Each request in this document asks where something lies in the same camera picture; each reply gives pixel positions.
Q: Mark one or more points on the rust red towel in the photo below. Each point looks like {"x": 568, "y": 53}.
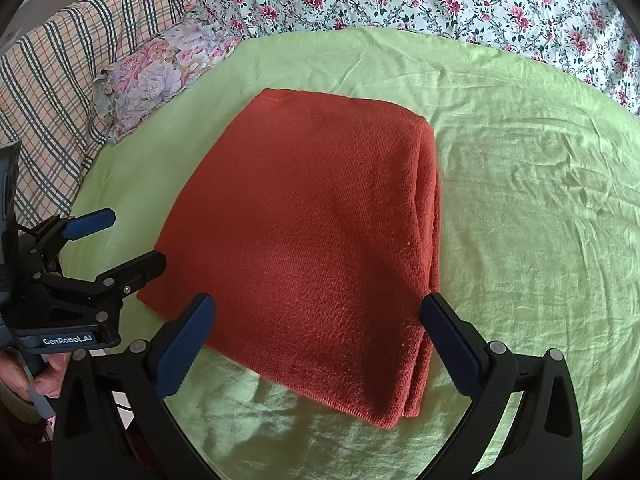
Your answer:
{"x": 320, "y": 240}

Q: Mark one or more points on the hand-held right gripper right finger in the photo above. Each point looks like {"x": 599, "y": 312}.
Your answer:
{"x": 457, "y": 345}

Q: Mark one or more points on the person's left hand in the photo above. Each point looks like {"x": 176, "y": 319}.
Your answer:
{"x": 35, "y": 372}

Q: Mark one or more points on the white floral quilt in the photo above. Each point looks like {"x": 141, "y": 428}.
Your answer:
{"x": 425, "y": 0}

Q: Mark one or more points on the pink floral ruffled pillow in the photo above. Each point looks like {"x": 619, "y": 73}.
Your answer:
{"x": 150, "y": 72}

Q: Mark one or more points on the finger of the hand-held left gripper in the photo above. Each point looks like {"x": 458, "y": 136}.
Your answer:
{"x": 135, "y": 272}
{"x": 90, "y": 224}

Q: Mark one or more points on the light green bed sheet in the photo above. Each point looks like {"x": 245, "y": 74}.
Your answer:
{"x": 525, "y": 210}

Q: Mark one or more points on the plaid pillow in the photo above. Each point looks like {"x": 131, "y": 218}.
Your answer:
{"x": 65, "y": 70}

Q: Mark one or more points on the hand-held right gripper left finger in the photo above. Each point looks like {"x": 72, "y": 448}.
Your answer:
{"x": 187, "y": 345}

